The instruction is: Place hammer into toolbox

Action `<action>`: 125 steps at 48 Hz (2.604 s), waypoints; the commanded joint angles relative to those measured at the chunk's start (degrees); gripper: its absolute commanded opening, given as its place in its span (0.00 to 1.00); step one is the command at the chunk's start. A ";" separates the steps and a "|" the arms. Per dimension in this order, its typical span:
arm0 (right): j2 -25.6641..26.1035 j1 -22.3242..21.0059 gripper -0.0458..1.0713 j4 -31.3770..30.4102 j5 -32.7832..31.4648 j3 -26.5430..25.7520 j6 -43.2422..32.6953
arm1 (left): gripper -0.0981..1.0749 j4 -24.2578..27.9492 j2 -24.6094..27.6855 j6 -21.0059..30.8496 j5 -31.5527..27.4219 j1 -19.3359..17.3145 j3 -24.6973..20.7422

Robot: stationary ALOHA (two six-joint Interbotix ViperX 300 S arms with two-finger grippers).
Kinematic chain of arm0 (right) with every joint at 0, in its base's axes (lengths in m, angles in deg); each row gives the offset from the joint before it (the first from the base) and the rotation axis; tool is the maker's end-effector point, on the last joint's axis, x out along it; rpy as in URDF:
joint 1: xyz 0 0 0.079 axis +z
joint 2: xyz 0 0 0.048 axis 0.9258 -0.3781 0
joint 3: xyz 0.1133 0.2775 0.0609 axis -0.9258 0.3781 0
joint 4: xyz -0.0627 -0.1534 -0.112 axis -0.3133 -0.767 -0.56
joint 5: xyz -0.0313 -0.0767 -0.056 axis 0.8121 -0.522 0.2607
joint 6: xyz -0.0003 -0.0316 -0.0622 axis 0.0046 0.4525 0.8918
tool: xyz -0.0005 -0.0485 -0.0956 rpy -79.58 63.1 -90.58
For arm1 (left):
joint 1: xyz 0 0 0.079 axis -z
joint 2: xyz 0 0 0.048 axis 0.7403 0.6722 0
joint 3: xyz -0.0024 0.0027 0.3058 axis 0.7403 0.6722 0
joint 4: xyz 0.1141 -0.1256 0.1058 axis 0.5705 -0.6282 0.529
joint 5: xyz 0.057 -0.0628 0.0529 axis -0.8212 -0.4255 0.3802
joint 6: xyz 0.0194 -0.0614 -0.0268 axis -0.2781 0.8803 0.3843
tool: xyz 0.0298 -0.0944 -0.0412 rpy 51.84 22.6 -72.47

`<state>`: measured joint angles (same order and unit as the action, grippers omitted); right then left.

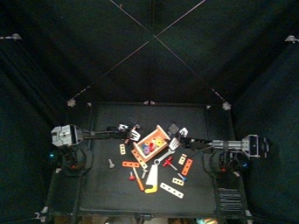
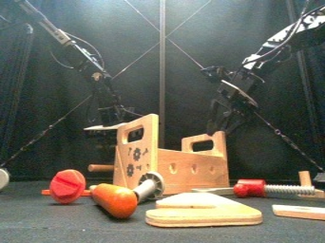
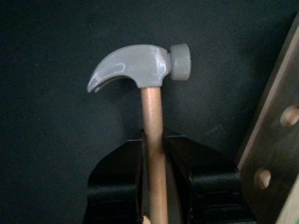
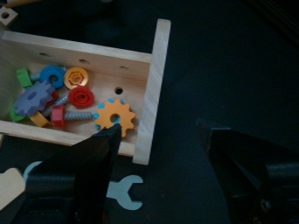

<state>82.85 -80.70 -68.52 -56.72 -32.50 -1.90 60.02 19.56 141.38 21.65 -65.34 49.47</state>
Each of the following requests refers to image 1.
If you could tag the short wooden strip with holes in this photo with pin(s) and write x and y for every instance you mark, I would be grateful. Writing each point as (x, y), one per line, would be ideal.
(177, 181)
(181, 159)
(122, 149)

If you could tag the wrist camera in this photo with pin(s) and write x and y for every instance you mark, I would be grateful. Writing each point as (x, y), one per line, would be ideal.
(122, 127)
(172, 128)

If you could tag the red head toy hammer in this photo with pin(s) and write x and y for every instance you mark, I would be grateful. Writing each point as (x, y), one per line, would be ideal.
(166, 162)

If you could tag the purple toy gear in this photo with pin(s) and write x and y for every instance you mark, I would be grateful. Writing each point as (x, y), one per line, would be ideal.
(146, 150)

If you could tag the grey toy wrench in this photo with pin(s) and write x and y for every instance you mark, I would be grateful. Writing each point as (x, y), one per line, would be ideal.
(162, 156)

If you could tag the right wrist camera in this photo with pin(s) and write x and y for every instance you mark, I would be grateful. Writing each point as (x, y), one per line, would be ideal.
(172, 128)

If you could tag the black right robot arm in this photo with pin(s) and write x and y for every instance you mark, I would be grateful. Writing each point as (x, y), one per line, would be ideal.
(237, 144)

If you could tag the orange wooden toy piece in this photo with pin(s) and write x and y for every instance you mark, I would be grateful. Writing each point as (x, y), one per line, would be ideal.
(126, 141)

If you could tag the yellow toy gear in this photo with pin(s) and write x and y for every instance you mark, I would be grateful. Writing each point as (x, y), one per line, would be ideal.
(158, 142)

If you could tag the grey toy bolt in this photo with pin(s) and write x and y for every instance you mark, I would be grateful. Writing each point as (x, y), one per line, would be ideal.
(110, 164)

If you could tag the red toy gear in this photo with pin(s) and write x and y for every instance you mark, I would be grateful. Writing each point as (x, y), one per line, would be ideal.
(148, 144)

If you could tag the long wooden strip with holes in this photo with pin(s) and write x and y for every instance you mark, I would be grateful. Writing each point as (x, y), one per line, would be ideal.
(138, 159)
(170, 190)

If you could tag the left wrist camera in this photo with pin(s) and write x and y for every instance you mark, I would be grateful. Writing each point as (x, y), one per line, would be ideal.
(122, 127)

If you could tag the orange toy bar with holes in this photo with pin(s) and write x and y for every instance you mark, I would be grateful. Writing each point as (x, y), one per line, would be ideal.
(186, 167)
(129, 164)

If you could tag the orange wooden toy toolbox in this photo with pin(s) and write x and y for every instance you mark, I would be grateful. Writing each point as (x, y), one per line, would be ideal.
(152, 144)

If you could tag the blue toy screw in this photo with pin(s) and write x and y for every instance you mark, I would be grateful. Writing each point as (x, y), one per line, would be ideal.
(181, 177)

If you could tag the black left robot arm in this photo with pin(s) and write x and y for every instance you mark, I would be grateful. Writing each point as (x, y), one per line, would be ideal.
(77, 135)

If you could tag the red toy screw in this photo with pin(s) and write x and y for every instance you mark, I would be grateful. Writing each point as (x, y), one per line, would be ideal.
(132, 176)

